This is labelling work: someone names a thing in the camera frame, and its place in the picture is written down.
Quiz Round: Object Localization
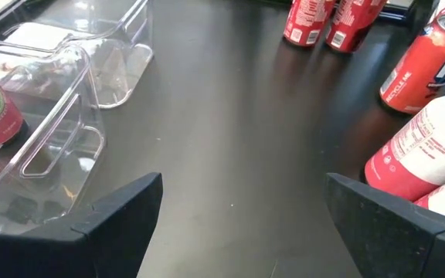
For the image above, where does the clear plastic bin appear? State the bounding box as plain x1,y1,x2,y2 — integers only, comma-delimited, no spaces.
0,0,155,110
0,36,107,237

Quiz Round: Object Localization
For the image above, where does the large red can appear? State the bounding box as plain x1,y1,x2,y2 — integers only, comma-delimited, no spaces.
379,3,445,116

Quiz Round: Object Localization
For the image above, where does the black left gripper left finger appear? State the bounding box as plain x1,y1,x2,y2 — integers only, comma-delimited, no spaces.
0,171,164,278

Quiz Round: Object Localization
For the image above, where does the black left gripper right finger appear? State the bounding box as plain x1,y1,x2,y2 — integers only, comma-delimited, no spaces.
324,172,445,278

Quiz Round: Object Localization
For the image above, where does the red Coca-Cola can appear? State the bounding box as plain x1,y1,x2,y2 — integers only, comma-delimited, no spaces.
283,0,338,48
324,0,389,54

